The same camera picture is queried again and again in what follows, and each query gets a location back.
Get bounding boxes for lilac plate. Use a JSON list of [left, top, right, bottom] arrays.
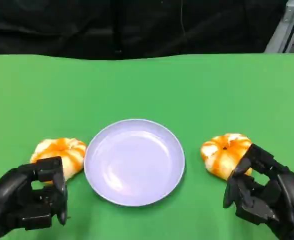
[[83, 118, 187, 208]]

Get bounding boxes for green table cloth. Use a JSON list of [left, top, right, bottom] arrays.
[[0, 52, 294, 240]]

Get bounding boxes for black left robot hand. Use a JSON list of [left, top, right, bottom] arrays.
[[0, 156, 69, 240]]

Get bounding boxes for orange white toy bread roll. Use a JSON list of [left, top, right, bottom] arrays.
[[200, 133, 253, 181], [30, 137, 88, 185]]

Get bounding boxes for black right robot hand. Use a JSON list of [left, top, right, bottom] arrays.
[[222, 143, 294, 240]]

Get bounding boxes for black backdrop curtain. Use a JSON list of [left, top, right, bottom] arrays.
[[0, 0, 288, 61]]

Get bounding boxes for grey aluminium frame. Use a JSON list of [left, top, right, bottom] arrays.
[[263, 0, 294, 54]]

